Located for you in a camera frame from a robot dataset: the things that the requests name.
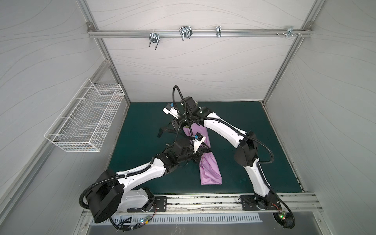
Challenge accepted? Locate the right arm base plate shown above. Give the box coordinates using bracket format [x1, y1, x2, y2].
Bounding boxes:
[238, 193, 282, 211]

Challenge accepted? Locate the pink purple wrapping paper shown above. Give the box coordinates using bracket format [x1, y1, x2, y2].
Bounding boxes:
[191, 123, 222, 185]

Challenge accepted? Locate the aluminium crossbar rail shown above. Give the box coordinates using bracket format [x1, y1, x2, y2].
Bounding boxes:
[88, 28, 314, 38]

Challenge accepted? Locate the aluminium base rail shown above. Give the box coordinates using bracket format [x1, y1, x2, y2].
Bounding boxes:
[155, 193, 323, 214]

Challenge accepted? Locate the metal U-bolt clamp middle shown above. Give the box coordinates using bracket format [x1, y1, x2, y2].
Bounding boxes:
[179, 25, 193, 41]

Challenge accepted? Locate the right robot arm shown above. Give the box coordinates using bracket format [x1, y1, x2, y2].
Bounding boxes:
[163, 97, 278, 210]

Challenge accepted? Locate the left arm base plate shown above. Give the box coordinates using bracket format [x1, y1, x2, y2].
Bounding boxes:
[127, 196, 167, 213]

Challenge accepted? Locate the metal bolt clamp right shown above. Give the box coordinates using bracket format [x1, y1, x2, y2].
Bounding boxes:
[276, 27, 303, 38]

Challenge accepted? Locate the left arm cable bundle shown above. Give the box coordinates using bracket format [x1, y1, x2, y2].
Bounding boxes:
[109, 205, 156, 232]

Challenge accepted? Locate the metal U-bolt clamp left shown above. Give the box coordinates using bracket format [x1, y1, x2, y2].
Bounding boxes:
[148, 32, 161, 50]

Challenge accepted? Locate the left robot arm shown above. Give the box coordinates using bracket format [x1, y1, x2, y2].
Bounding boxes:
[78, 138, 211, 223]

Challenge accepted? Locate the metal u-bolt clamp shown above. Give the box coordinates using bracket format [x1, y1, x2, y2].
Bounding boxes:
[179, 25, 193, 41]
[148, 32, 161, 50]

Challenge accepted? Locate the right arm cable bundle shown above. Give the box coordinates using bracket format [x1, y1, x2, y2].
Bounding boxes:
[271, 190, 296, 229]

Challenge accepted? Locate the white vent grille strip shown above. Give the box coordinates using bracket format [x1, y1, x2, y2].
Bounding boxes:
[89, 213, 263, 226]

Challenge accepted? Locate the white wire basket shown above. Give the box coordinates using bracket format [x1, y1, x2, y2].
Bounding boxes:
[44, 78, 125, 152]

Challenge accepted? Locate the metal bracket clamp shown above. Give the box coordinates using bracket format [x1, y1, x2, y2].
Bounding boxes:
[216, 26, 222, 38]

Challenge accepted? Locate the green table mat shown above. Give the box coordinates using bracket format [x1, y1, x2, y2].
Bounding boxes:
[109, 101, 302, 194]

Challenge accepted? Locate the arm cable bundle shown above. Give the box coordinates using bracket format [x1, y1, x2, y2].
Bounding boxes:
[109, 205, 156, 232]
[271, 190, 296, 229]

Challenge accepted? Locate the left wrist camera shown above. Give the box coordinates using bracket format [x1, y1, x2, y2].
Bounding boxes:
[193, 132, 206, 153]

